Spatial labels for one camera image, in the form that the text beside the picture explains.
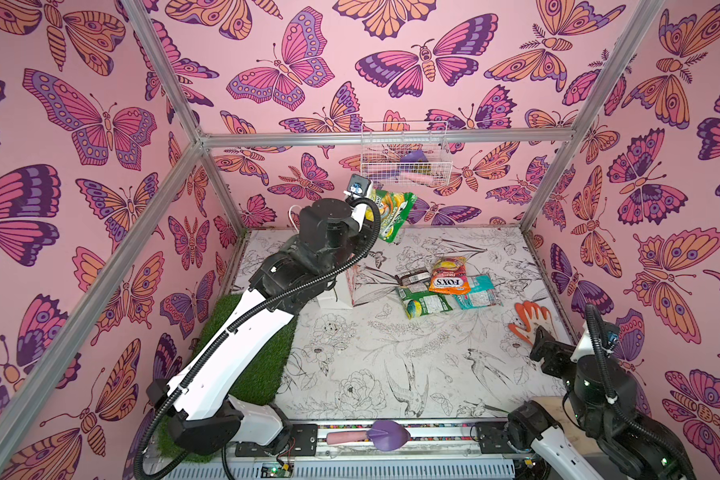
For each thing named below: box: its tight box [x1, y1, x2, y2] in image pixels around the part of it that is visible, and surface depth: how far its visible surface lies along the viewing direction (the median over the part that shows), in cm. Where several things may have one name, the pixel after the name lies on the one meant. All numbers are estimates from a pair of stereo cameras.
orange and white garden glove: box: [508, 300, 558, 345], surface depth 95 cm
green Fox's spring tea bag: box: [366, 188, 418, 244], surface depth 65 cm
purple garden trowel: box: [326, 420, 411, 451], surface depth 75 cm
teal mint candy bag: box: [454, 274, 497, 310], surface depth 99 cm
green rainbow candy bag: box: [396, 286, 453, 319], surface depth 99 cm
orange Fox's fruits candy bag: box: [428, 256, 471, 295], surface depth 102 cm
